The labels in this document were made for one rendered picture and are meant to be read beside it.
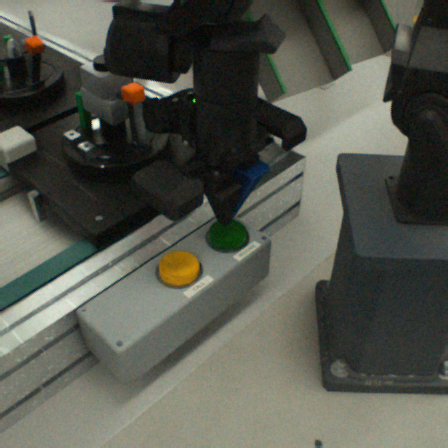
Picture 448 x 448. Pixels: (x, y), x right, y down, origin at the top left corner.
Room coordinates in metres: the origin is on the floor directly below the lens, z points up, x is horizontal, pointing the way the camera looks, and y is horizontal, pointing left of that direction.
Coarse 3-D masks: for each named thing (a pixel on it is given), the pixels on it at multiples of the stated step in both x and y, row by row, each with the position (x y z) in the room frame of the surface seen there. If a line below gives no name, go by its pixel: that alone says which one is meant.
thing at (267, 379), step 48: (240, 336) 0.37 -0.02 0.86; (288, 336) 0.37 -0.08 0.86; (192, 384) 0.31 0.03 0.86; (240, 384) 0.31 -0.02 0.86; (288, 384) 0.31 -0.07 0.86; (144, 432) 0.25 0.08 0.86; (192, 432) 0.25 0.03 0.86; (240, 432) 0.25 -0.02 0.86; (288, 432) 0.25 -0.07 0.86; (336, 432) 0.25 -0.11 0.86; (384, 432) 0.25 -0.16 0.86; (432, 432) 0.25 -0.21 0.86
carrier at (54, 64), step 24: (48, 48) 0.92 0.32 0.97; (0, 72) 0.78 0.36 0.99; (24, 72) 0.76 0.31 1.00; (48, 72) 0.78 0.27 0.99; (72, 72) 0.82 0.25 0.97; (0, 96) 0.70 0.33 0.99; (24, 96) 0.70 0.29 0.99; (48, 96) 0.72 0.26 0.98; (72, 96) 0.73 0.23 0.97; (0, 120) 0.66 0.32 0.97; (24, 120) 0.66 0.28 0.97; (48, 120) 0.67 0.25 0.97
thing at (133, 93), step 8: (128, 88) 0.55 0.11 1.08; (136, 88) 0.55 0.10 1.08; (120, 96) 0.56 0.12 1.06; (128, 96) 0.54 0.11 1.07; (136, 96) 0.54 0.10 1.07; (144, 96) 0.55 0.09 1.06; (128, 104) 0.55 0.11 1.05; (136, 104) 0.55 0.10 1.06; (128, 112) 0.55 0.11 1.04; (136, 112) 0.55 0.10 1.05; (136, 120) 0.55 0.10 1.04; (136, 128) 0.54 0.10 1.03; (144, 128) 0.55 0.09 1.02; (136, 136) 0.54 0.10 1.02; (144, 136) 0.55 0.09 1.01; (136, 144) 0.54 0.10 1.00
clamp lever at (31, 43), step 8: (24, 40) 0.73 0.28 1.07; (32, 40) 0.71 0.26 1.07; (40, 40) 0.71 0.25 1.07; (32, 48) 0.70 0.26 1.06; (40, 48) 0.71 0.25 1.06; (32, 56) 0.71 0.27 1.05; (40, 56) 0.72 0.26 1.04; (32, 64) 0.71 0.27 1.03; (32, 72) 0.72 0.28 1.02; (32, 80) 0.72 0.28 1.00
